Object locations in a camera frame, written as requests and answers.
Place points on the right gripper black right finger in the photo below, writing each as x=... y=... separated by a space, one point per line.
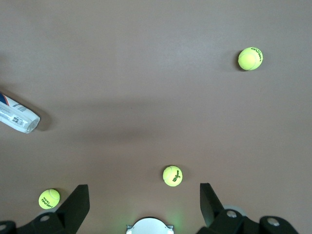
x=212 y=214

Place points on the white blue tennis ball can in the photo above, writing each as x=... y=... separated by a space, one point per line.
x=14 y=114

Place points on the brown table mat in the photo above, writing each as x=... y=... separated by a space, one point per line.
x=156 y=97

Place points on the yellow Wilson tennis ball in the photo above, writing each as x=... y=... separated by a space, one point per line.
x=172 y=176

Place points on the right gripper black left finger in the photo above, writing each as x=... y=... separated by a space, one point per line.
x=70 y=214

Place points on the yellow Head Team tennis ball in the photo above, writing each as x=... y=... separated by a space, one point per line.
x=48 y=198

